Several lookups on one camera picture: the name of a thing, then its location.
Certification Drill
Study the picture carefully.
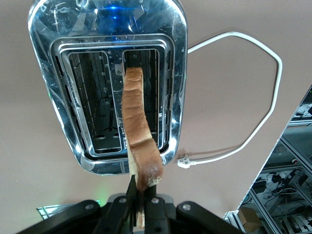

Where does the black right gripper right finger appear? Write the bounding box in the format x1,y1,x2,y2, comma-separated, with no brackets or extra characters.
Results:
143,184,176,234

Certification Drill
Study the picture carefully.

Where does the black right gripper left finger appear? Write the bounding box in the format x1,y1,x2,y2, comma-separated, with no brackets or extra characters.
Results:
92,174,137,234

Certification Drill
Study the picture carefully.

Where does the brown-crusted bread slice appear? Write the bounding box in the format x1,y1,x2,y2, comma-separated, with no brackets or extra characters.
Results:
121,67,164,229

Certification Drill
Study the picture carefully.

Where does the silver two-slot toaster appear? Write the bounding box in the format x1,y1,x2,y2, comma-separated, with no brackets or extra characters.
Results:
28,0,188,176

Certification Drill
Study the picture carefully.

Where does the brown cardboard box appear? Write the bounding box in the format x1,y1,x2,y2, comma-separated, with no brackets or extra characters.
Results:
237,206,263,234

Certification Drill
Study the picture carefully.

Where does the white toaster power cable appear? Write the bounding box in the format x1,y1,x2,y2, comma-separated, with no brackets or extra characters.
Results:
177,31,284,170

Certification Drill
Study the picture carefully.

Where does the aluminium rack frame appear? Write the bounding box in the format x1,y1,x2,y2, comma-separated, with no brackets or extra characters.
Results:
237,84,312,234

